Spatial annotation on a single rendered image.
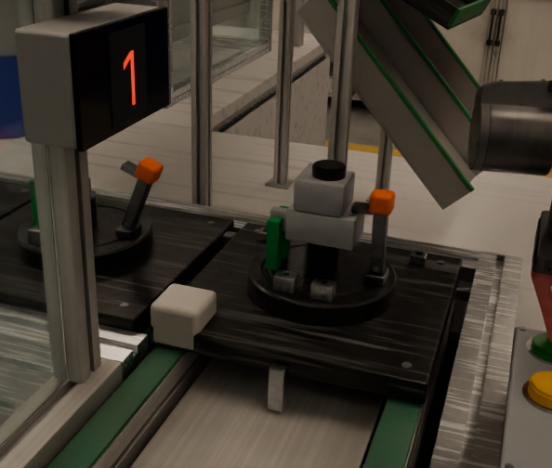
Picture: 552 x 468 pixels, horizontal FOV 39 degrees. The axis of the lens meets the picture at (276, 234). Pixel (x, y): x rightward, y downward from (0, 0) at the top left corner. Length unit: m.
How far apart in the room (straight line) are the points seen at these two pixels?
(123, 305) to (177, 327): 0.06
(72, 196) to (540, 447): 0.38
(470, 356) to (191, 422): 0.24
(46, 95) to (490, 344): 0.44
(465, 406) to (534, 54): 4.20
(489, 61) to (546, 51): 0.31
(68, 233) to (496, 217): 0.81
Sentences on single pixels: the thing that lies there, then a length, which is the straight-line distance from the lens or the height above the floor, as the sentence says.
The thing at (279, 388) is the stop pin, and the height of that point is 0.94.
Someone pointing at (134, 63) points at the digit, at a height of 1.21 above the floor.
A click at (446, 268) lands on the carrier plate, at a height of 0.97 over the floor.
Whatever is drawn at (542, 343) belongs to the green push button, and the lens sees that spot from 0.72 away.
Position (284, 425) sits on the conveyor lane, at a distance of 0.67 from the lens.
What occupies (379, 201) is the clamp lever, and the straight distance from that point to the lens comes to 0.69.
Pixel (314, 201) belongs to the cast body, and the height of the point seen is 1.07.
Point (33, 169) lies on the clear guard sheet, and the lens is 0.55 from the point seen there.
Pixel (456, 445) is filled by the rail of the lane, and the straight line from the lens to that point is 0.60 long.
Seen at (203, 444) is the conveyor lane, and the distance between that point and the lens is 0.65.
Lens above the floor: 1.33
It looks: 24 degrees down
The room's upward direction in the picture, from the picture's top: 2 degrees clockwise
